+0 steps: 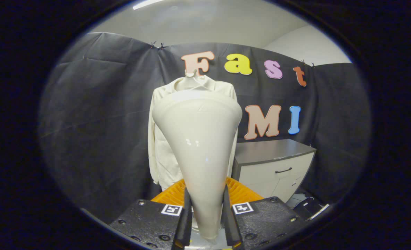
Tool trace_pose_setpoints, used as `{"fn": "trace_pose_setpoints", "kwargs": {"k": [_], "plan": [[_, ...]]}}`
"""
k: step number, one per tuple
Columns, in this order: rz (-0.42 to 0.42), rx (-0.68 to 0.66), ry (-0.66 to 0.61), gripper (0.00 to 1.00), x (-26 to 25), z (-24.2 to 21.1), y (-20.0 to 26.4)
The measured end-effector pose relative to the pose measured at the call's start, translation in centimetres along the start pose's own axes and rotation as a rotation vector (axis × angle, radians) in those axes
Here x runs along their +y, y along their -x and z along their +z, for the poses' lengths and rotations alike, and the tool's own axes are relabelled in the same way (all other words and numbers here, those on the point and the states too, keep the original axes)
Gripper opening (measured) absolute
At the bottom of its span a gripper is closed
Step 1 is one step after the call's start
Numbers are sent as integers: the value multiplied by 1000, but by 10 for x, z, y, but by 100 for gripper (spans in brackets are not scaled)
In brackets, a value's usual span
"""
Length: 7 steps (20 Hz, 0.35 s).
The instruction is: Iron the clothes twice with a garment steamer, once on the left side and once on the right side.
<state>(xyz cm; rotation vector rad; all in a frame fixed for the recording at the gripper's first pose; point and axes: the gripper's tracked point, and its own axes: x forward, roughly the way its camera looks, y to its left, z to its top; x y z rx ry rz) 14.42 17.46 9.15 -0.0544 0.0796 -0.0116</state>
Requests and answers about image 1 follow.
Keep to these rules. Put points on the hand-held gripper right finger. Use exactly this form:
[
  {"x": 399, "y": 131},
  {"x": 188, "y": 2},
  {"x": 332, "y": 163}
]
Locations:
[{"x": 228, "y": 225}]

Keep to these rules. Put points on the beige cabinet with grey top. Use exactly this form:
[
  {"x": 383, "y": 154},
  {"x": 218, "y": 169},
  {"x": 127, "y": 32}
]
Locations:
[{"x": 271, "y": 151}]

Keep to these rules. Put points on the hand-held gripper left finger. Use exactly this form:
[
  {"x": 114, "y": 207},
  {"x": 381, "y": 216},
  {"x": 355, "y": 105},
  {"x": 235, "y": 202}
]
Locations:
[{"x": 186, "y": 229}]

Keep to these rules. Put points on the white garment steamer head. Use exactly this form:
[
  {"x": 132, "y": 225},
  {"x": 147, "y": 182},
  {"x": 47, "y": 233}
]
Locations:
[{"x": 198, "y": 139}]

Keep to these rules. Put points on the dark floor object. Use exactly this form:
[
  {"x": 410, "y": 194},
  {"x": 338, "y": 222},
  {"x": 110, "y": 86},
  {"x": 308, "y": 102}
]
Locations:
[{"x": 304, "y": 207}]

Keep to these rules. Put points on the white plastic hanger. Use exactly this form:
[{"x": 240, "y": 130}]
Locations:
[{"x": 190, "y": 81}]

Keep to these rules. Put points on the cream button-up shirt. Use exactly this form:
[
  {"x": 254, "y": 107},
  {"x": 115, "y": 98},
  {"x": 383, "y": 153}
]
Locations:
[{"x": 162, "y": 156}]

